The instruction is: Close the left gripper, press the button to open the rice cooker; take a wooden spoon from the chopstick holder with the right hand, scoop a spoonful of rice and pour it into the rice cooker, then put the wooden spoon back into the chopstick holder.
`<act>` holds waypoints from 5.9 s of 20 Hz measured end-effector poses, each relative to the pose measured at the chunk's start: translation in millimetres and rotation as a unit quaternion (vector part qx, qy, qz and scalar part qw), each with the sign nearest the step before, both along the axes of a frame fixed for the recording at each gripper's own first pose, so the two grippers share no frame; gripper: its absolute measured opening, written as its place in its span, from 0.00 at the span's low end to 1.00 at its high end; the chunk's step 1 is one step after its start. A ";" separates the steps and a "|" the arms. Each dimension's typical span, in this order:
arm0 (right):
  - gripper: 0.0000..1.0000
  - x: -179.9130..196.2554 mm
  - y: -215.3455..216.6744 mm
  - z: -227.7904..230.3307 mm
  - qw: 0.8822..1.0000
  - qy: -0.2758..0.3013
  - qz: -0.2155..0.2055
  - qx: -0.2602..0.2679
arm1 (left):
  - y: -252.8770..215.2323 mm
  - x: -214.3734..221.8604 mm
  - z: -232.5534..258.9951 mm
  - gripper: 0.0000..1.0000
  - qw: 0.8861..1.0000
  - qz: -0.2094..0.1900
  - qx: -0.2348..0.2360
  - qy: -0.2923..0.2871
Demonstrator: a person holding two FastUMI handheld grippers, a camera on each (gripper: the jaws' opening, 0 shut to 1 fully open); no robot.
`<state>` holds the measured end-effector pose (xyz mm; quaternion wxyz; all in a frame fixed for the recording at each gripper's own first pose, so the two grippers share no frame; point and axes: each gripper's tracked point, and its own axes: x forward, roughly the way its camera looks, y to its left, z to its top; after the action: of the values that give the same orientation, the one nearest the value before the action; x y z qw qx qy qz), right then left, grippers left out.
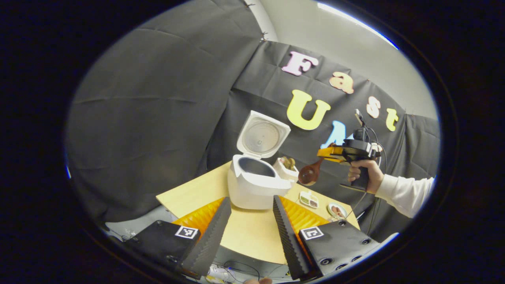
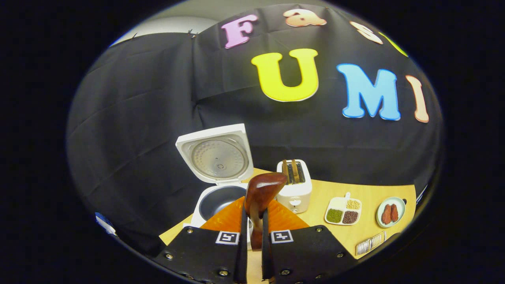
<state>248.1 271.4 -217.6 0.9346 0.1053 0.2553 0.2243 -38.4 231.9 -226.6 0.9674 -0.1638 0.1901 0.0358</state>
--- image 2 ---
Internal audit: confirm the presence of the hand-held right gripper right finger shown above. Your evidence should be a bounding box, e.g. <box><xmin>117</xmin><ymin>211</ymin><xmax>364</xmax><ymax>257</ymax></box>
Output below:
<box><xmin>261</xmin><ymin>199</ymin><xmax>357</xmax><ymax>284</ymax></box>

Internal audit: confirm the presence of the brown bread slice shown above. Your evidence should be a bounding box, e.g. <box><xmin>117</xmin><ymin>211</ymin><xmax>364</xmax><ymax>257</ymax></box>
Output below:
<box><xmin>282</xmin><ymin>159</ymin><xmax>300</xmax><ymax>184</ymax></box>

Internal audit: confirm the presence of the white divided grain dish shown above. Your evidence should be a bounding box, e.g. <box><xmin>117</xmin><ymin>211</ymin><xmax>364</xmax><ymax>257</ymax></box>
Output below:
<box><xmin>324</xmin><ymin>192</ymin><xmax>362</xmax><ymax>226</ymax></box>

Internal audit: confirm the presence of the brown wooden spoon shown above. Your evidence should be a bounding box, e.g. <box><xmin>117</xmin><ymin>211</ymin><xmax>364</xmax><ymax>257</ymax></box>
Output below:
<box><xmin>245</xmin><ymin>172</ymin><xmax>288</xmax><ymax>251</ymax></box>

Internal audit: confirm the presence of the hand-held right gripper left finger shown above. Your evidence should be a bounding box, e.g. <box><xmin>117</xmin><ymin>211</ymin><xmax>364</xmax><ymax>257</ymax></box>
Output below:
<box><xmin>152</xmin><ymin>196</ymin><xmax>248</xmax><ymax>284</ymax></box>

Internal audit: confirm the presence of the white toaster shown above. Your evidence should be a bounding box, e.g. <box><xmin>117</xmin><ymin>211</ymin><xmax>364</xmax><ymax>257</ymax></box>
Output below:
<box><xmin>275</xmin><ymin>159</ymin><xmax>312</xmax><ymax>214</ymax></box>

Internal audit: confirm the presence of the metal wire chopstick holder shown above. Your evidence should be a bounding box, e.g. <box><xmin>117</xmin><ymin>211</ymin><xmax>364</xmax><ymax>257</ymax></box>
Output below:
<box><xmin>355</xmin><ymin>231</ymin><xmax>387</xmax><ymax>256</ymax></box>

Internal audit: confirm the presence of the white rice cooker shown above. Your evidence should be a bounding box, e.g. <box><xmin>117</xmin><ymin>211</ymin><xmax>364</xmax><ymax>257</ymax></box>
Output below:
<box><xmin>176</xmin><ymin>123</ymin><xmax>255</xmax><ymax>242</ymax></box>

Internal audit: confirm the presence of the black backdrop cloth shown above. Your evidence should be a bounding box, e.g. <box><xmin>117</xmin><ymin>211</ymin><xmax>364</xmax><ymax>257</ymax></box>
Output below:
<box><xmin>67</xmin><ymin>4</ymin><xmax>442</xmax><ymax>253</ymax></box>

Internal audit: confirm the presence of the pale green plate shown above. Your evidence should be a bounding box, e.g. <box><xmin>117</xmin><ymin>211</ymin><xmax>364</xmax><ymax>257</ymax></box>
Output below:
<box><xmin>376</xmin><ymin>197</ymin><xmax>406</xmax><ymax>228</ymax></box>

